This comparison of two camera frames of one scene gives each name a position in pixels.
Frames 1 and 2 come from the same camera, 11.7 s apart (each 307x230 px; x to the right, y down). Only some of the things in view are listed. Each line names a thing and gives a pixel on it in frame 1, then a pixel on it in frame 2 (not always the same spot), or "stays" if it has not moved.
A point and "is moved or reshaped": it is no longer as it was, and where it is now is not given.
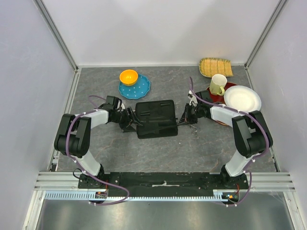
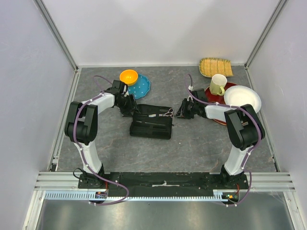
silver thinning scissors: (196, 129) to (169, 112)
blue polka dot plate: (138, 90) stays
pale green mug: (218, 81) stays
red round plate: (219, 97) stays
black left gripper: (129, 120) to (132, 106)
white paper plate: (243, 98) stays
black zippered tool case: (158, 118) is moved or reshaped
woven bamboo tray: (209, 66) stays
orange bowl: (128, 77) stays
